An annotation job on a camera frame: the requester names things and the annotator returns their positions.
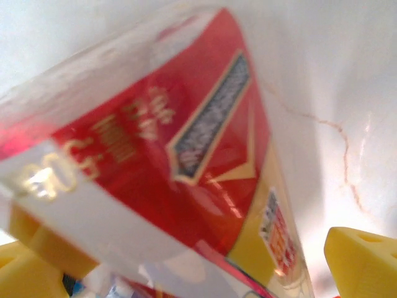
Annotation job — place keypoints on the red gold label bottle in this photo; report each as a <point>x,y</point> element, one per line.
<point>186,139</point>

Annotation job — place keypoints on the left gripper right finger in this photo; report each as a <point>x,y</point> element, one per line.
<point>363,264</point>

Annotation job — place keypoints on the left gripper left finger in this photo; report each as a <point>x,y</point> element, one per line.
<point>31,267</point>

